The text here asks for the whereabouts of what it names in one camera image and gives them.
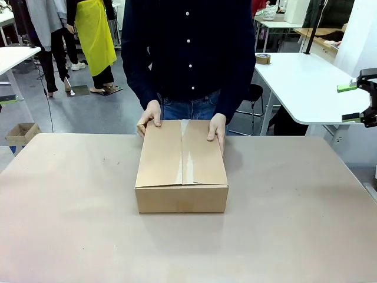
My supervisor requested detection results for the brown cardboard box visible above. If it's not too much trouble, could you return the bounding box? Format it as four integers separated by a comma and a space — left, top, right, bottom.
134, 119, 229, 214

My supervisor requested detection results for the person's right forearm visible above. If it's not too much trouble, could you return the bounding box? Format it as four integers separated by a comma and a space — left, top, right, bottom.
125, 66, 160, 110

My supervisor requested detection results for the person's left forearm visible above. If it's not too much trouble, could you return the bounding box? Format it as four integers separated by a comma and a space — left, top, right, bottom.
224, 66, 257, 125

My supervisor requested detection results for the small open cardboard box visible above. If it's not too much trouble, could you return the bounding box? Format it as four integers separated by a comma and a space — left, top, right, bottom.
5, 121, 42, 147

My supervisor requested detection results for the person's left hand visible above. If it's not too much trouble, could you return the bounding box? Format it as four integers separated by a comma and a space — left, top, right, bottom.
206, 113, 228, 157

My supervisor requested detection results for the person's right hand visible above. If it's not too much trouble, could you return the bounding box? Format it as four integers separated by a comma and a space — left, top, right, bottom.
135, 99, 163, 139

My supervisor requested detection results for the white partition panel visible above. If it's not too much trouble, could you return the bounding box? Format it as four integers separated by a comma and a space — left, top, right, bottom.
333, 0, 377, 78

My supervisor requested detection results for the wooden bench top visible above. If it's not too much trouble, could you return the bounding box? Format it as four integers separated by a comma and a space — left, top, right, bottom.
293, 27, 346, 54

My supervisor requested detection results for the large white side table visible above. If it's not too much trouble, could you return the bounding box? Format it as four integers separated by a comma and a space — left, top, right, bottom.
253, 52, 363, 137

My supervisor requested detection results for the black pole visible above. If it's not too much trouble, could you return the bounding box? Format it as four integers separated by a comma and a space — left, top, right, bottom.
303, 0, 328, 56

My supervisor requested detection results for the white background table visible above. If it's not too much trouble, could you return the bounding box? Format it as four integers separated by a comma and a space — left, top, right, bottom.
253, 14, 305, 54

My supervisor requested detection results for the black chair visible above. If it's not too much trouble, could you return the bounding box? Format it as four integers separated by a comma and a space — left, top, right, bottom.
229, 83, 265, 137

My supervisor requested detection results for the white mesh basket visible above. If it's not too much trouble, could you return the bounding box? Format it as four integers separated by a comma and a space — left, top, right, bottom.
262, 4, 279, 21

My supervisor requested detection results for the person in dark shirt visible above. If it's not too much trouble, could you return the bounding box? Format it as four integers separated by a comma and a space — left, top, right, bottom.
120, 0, 257, 136

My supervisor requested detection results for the mannequin with yellow apron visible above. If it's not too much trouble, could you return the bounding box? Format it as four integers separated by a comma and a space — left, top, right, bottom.
65, 0, 122, 96

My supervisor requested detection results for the white table with grey leg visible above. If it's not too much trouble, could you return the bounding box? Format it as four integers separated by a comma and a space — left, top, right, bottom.
0, 46, 42, 104

